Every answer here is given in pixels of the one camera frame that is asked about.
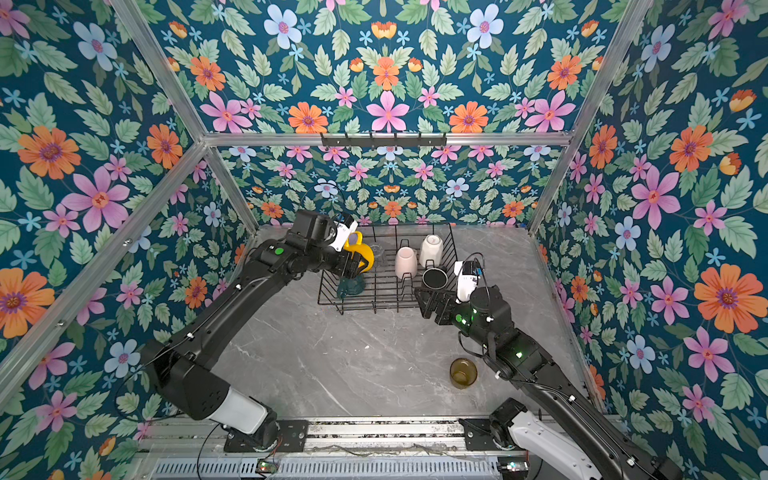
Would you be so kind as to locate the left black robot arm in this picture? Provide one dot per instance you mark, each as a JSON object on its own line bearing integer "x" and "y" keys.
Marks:
{"x": 181, "y": 368}

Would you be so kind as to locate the dark green mug cream inside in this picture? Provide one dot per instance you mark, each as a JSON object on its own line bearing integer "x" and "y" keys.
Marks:
{"x": 351, "y": 287}

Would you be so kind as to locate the black wire dish rack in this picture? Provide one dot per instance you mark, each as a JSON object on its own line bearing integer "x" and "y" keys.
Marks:
{"x": 383, "y": 290}

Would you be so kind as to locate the clear glass cup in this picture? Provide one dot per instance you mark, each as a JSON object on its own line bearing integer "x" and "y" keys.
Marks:
{"x": 378, "y": 251}

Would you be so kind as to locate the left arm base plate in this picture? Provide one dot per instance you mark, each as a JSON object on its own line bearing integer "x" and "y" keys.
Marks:
{"x": 288, "y": 436}

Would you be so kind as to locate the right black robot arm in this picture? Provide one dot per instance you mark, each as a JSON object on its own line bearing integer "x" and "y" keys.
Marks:
{"x": 584, "y": 444}

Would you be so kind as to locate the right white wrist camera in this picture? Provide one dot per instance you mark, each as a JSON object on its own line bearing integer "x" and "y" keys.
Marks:
{"x": 467, "y": 274}

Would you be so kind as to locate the black mug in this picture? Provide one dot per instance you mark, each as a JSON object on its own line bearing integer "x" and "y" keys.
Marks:
{"x": 434, "y": 278}

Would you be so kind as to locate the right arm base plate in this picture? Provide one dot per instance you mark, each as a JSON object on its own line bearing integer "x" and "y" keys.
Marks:
{"x": 478, "y": 435}

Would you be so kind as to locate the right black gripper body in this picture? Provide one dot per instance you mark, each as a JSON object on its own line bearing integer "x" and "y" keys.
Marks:
{"x": 448, "y": 316}

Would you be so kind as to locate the aluminium mounting rail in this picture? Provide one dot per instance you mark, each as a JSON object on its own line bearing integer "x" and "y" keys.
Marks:
{"x": 326, "y": 434}

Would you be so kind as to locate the white ceramic mug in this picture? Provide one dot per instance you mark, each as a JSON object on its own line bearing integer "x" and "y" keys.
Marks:
{"x": 431, "y": 251}

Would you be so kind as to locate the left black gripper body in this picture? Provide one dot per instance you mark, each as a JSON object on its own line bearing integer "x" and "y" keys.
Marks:
{"x": 325, "y": 256}

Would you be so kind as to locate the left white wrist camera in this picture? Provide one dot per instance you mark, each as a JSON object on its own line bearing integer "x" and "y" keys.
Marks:
{"x": 344, "y": 227}

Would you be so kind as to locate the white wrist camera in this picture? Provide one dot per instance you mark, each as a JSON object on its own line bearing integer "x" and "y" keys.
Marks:
{"x": 344, "y": 227}
{"x": 467, "y": 274}

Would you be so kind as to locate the amber glass cup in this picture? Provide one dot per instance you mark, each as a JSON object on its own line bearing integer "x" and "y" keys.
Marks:
{"x": 463, "y": 373}

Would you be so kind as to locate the yellow mug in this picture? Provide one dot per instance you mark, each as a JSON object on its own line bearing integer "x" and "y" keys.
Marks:
{"x": 358, "y": 249}

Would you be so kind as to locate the white slotted cable duct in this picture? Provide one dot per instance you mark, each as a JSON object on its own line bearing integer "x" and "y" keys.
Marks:
{"x": 330, "y": 468}

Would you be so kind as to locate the black hook rail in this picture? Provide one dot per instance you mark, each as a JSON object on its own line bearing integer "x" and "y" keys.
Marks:
{"x": 372, "y": 141}

